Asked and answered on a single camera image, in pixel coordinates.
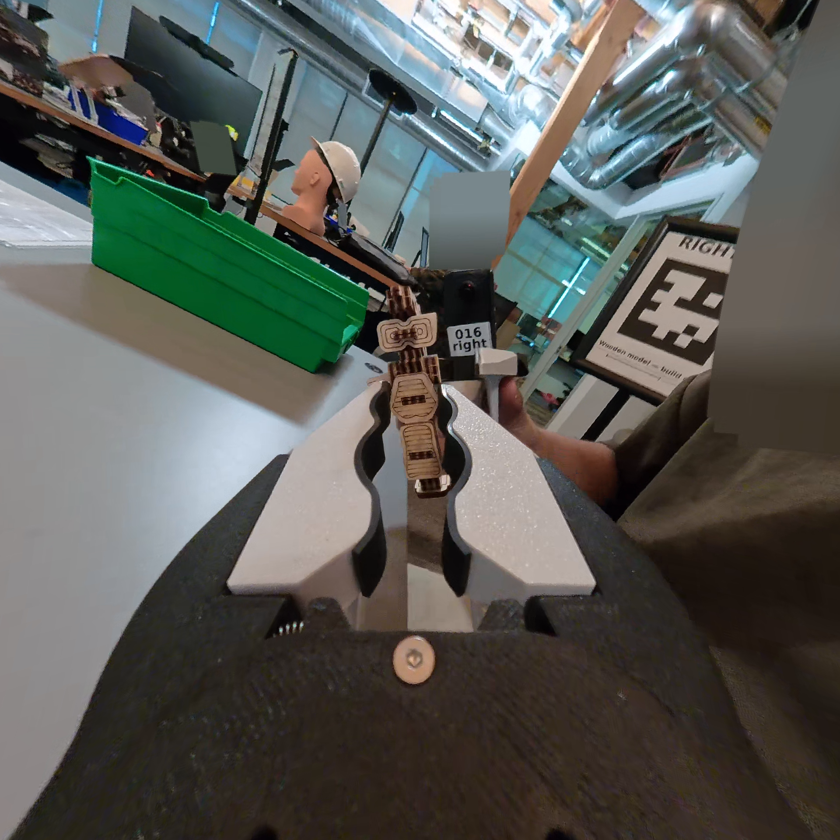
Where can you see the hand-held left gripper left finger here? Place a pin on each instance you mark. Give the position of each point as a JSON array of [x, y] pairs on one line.
[[302, 518]]

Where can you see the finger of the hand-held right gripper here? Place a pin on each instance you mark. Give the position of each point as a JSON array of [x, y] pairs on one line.
[[495, 363]]

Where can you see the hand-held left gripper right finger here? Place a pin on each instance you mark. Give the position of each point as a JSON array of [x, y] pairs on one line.
[[525, 518]]

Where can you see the wooden model assembly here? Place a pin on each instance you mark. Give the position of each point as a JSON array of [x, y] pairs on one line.
[[413, 407]]

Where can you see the person's right forearm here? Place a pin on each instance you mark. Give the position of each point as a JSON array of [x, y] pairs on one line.
[[604, 479]]

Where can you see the grey desk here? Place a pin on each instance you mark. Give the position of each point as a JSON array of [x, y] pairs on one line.
[[98, 459]]

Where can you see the person's right hand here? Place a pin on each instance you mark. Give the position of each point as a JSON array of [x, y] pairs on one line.
[[558, 459]]

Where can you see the white hard hat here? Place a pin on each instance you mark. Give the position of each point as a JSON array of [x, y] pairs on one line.
[[341, 167]]

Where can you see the mannequin head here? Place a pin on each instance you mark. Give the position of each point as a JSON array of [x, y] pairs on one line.
[[312, 190]]

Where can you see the framed marker sign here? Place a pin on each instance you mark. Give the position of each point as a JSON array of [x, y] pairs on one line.
[[682, 302]]

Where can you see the black disc-topped pole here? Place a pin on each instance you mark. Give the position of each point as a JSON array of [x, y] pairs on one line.
[[392, 92]]

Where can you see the person's shirt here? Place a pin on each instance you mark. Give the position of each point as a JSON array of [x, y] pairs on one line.
[[754, 558]]

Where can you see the silver air ducts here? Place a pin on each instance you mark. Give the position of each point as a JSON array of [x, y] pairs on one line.
[[656, 131]]

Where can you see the green plastic bin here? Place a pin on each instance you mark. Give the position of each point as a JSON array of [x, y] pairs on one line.
[[210, 275]]

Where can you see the black tripod stand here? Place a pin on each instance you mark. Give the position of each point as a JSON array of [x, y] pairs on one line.
[[279, 111]]

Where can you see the black monitor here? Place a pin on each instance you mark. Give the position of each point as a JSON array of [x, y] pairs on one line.
[[197, 85]]

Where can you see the small blue bin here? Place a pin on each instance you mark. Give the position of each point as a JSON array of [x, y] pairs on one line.
[[118, 124]]

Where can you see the printed paper sheet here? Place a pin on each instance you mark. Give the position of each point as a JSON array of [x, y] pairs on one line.
[[39, 216]]

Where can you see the cardboard box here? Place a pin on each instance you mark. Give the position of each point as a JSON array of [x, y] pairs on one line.
[[98, 69]]

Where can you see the wooden post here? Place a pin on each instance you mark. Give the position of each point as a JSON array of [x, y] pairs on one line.
[[577, 98]]

